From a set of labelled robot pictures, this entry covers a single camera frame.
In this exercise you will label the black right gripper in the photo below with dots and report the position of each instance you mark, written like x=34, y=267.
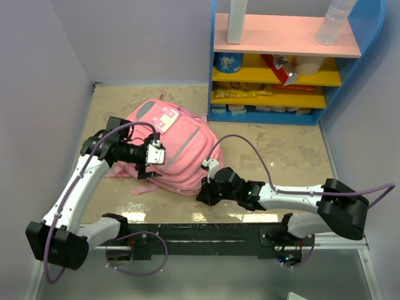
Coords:
x=205, y=195

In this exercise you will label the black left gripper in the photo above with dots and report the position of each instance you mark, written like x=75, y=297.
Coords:
x=142, y=174

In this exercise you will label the pink student backpack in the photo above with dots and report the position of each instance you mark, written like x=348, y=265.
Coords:
x=188, y=140

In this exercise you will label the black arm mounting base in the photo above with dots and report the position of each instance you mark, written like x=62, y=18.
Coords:
x=213, y=239

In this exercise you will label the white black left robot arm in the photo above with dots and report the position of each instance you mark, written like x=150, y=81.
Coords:
x=58, y=238

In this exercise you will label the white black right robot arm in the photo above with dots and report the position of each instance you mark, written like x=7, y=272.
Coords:
x=330, y=207

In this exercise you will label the yellow chips bag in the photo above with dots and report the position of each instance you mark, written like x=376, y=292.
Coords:
x=224, y=90

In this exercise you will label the red flat package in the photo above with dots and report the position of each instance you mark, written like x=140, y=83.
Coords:
x=297, y=89

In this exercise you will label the blue round tin can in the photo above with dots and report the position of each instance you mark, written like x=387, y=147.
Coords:
x=228, y=62

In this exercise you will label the blue wooden shelf unit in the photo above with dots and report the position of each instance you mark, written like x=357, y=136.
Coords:
x=291, y=36

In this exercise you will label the red snack box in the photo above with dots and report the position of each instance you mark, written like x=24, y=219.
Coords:
x=281, y=68

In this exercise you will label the white plastic cup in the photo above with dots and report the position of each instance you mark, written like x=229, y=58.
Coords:
x=307, y=65

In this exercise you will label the white tall bottle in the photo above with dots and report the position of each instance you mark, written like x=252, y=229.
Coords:
x=236, y=17

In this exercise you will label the clear plastic water bottle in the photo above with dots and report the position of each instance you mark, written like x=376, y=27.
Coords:
x=337, y=14

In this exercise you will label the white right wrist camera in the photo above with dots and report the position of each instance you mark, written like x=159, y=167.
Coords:
x=211, y=166

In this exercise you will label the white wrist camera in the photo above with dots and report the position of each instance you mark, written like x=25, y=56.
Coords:
x=211, y=166
x=156, y=153

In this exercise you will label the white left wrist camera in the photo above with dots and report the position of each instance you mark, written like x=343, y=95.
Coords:
x=156, y=153

